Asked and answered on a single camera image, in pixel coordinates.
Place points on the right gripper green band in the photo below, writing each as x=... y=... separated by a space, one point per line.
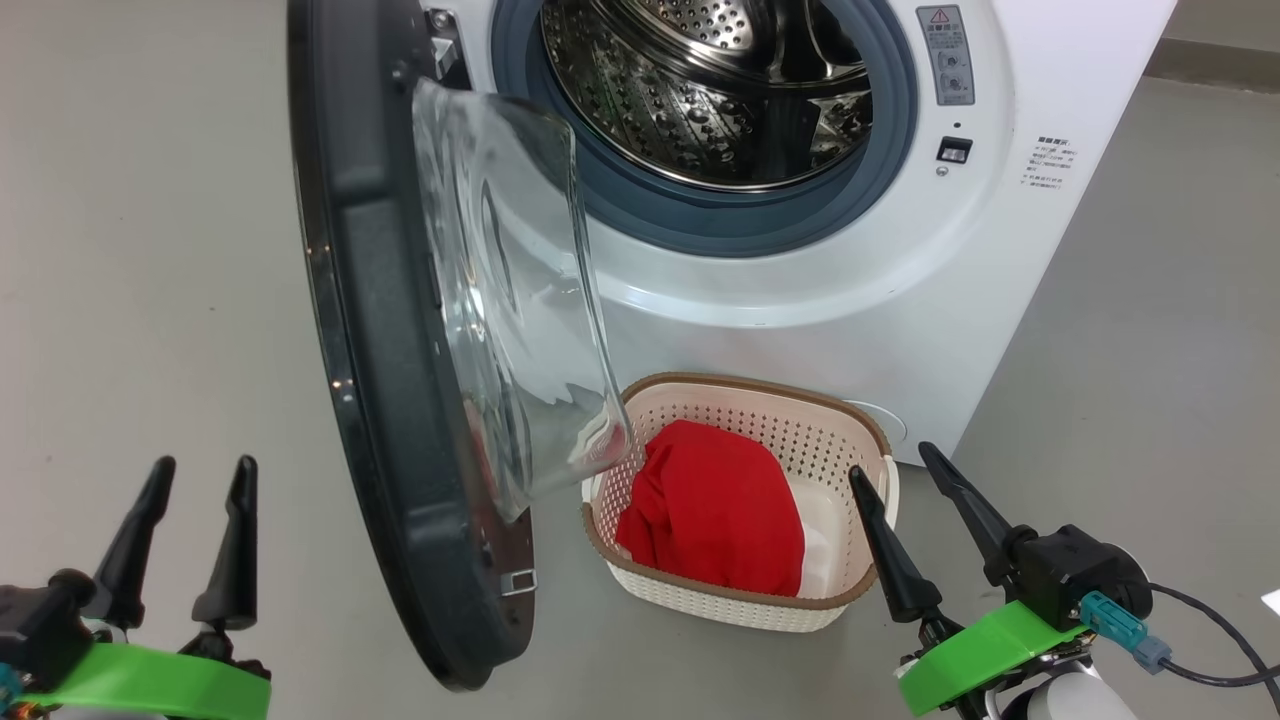
x=980 y=655

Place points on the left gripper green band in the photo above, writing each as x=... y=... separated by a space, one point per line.
x=150 y=690

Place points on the white garment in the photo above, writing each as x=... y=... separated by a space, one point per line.
x=825 y=550

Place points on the red garment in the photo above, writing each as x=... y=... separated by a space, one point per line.
x=710 y=510

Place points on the dark washing machine door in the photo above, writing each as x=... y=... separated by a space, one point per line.
x=390 y=350

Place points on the cream perforated laundry basket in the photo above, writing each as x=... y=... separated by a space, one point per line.
x=800 y=430

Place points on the white washing machine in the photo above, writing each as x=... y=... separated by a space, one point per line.
x=950 y=300

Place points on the grey rubber door gasket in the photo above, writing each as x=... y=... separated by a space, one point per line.
x=720 y=215

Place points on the black door latch socket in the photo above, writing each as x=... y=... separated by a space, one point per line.
x=954 y=150

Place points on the steel washing machine drum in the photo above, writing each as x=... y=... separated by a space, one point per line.
x=700 y=110

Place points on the round drain filter cover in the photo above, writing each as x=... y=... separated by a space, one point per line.
x=885 y=420

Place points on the grey warning label sticker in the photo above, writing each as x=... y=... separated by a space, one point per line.
x=946 y=55

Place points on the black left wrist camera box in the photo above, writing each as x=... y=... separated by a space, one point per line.
x=40 y=625

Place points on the teal right camera connector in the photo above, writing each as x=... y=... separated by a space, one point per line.
x=1120 y=625

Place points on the teal camera connector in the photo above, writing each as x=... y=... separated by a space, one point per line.
x=1120 y=625
x=8 y=685

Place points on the teal left camera connector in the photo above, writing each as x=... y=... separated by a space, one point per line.
x=8 y=685

